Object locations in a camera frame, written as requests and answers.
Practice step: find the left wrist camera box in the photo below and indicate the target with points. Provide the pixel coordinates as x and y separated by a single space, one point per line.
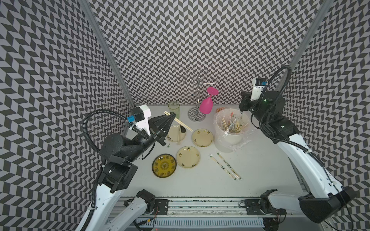
139 116

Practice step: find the green translucent cup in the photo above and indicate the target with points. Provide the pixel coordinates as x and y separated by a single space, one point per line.
174 106

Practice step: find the pink plastic goblet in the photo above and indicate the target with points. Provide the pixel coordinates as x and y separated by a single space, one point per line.
207 104

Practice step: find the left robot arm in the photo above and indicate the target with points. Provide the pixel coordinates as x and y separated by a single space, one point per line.
114 176

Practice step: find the yellow dark patterned plate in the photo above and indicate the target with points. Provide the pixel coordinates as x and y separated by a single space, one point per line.
164 166

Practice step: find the cream plate back left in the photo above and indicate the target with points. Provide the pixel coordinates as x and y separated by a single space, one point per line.
173 133

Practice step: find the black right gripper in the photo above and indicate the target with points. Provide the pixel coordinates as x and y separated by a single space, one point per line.
246 98

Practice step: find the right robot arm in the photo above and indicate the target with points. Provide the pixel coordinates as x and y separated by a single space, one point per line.
325 195

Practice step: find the cream plate back right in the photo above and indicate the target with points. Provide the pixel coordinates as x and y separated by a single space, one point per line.
202 138

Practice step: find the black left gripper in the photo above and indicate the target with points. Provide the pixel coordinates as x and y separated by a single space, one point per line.
158 126

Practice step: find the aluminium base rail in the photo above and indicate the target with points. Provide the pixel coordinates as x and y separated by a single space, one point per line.
221 214

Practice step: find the cream plate near chopsticks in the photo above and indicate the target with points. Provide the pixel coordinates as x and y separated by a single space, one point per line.
188 157

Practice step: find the metal cup rack stand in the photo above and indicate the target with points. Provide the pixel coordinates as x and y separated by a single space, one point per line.
198 79

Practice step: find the orange patterned white bowl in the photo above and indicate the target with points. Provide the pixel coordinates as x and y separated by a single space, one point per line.
220 109

